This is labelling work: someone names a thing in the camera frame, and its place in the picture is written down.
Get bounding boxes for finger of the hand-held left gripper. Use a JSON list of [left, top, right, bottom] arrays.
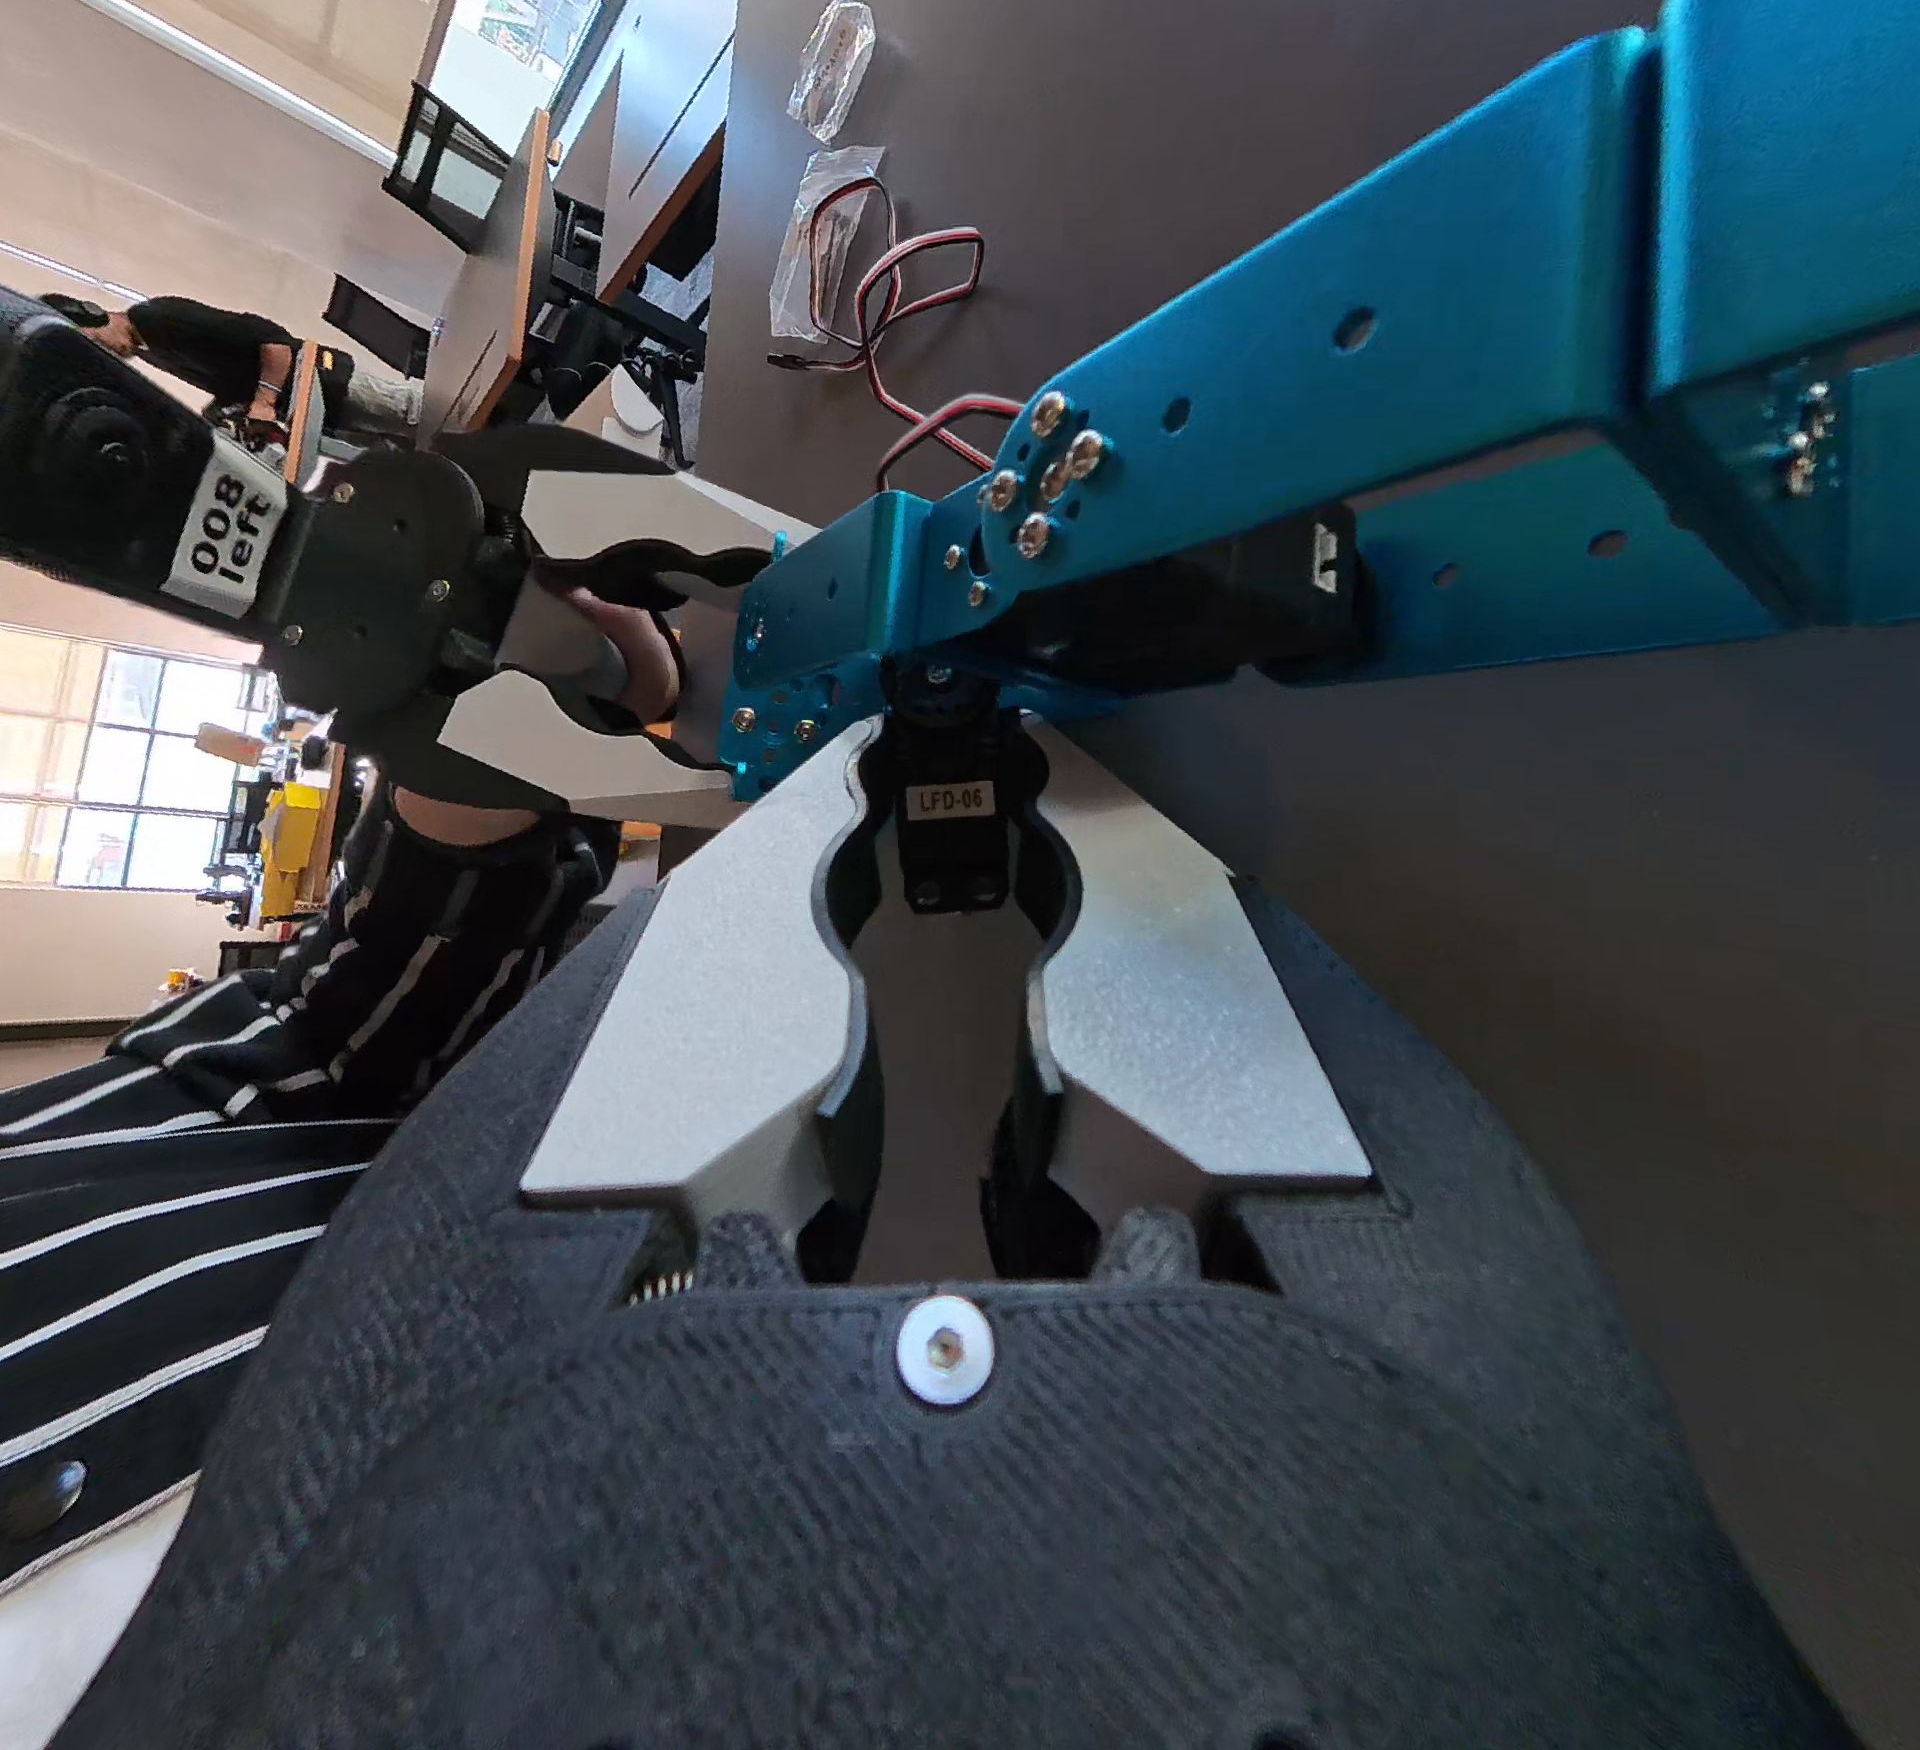
[[439, 662, 741, 828], [516, 470, 822, 614]]

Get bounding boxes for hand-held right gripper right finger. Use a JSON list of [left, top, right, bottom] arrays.
[[1021, 716, 1375, 1278]]

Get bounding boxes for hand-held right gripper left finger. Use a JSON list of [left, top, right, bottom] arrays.
[[516, 716, 882, 1278]]

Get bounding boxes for black servo motor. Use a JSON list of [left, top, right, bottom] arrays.
[[885, 662, 1052, 915]]

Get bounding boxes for blue metal toy robot arm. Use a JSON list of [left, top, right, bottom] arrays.
[[719, 0, 1920, 806]]

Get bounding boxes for person's left forearm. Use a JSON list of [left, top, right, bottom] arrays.
[[113, 797, 624, 1123]]

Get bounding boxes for cluttered desk with wooden edge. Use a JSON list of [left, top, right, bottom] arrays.
[[277, 341, 362, 500]]

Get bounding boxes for dark desk with wooden edge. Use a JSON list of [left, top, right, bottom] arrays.
[[698, 0, 1920, 1750]]

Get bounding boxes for person's left hand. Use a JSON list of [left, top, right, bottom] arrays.
[[574, 586, 688, 733]]

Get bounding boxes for yellow cart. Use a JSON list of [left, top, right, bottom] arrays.
[[254, 775, 352, 915]]

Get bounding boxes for multi-pane window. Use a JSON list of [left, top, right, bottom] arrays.
[[0, 626, 278, 890]]

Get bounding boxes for scattered clear plastic parts bags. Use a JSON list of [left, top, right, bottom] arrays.
[[769, 0, 889, 344]]

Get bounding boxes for person's dark striped jacket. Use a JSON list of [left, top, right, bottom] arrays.
[[0, 1052, 399, 1587]]

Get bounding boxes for person's white shirt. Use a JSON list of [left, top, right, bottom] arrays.
[[0, 1473, 204, 1750]]

